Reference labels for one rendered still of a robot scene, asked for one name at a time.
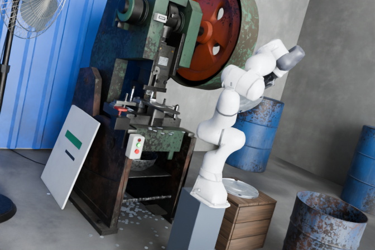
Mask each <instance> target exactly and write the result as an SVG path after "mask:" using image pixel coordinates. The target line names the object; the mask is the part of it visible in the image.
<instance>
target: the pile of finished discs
mask: <svg viewBox="0 0 375 250"><path fill-rule="evenodd" d="M222 183H223V185H224V188H225V189H226V192H227V193H230V194H232V195H235V196H238V197H241V198H247V199H254V198H257V197H258V194H259V193H258V190H257V189H255V188H254V187H252V186H251V185H249V184H247V183H245V182H242V181H239V180H238V181H235V180H234V179H229V178H222Z"/></svg>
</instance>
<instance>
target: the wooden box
mask: <svg viewBox="0 0 375 250"><path fill-rule="evenodd" d="M222 178H229V179H234V180H235V181H238V180H239V181H242V180H241V179H239V178H237V177H222ZM242 182H244V181H242ZM245 183H246V182H245ZM258 193H259V194H258V197H257V198H254V199H247V198H241V197H238V196H235V195H232V194H230V193H227V201H228V203H229V204H230V206H229V207H227V208H226V209H225V212H224V216H223V220H222V223H221V226H220V230H219V234H218V237H217V241H216V244H215V249H216V250H254V249H259V248H263V245H264V243H265V239H266V236H267V232H268V229H269V226H270V222H271V218H272V216H273V212H274V209H275V206H276V203H277V201H276V200H275V199H273V198H271V197H270V196H268V195H266V194H264V193H263V192H261V191H259V190H258Z"/></svg>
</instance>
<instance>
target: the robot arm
mask: <svg viewBox="0 0 375 250"><path fill-rule="evenodd" d="M304 56H305V52H304V51H303V49H302V48H301V47H300V46H298V45H296V46H294V47H293V48H291V49H289V50H287V49H286V48H285V46H284V44H283V43H282V41H281V40H279V39H273V40H271V41H270V42H269V43H267V44H265V45H263V46H261V47H260V48H259V49H258V50H257V51H256V52H255V55H253V56H251V57H250V58H249V59H247V61H246V64H245V67H246V71H245V70H243V69H240V68H239V67H237V66H234V65H229V66H227V67H226V68H225V69H224V70H223V72H222V75H221V81H222V88H225V89H224V90H223V91H222V92H221V94H220V96H219V98H218V101H217V104H216V106H215V112H214V115H213V117H212V118H210V119H208V120H205V121H202V122H201V123H200V124H199V125H198V127H197V130H196V134H197V136H198V138H199V139H201V140H203V141H205V142H208V143H212V144H215V145H218V146H219V148H218V149H217V150H212V151H208V152H207V153H206V154H205V155H204V159H203V163H202V166H201V167H200V171H199V176H198V178H197V180H196V182H195V185H194V187H193V189H192V191H191V193H190V195H192V196H193V197H195V198H197V199H198V200H200V201H201V202H203V203H204V204H206V205H207V206H209V207H212V208H227V207H229V206H230V204H229V203H228V201H227V192H226V189H225V188H224V185H223V183H222V169H223V166H224V163H225V161H226V159H227V157H228V156H229V155H230V154H231V153H232V152H234V151H236V150H238V149H240V148H242V146H243V145H244V143H245V140H246V138H245V135H244V133H243V132H242V131H240V130H238V129H236V128H232V127H231V126H232V125H234V124H235V120H236V117H237V113H238V110H239V100H240V96H239V94H240V95H242V96H244V97H246V98H247V99H249V100H252V101H254V100H257V99H258V98H259V97H260V96H262V94H263V92H264V90H265V89H267V88H269V87H271V86H275V84H274V81H275V80H276V79H277V78H280V77H282V76H283V75H284V74H285V73H287V72H288V71H289V70H290V69H292V68H293V67H294V66H295V65H296V64H297V63H298V62H299V61H300V60H301V59H302V58H303V57H304ZM269 82H270V83H269ZM268 83H269V84H268Z"/></svg>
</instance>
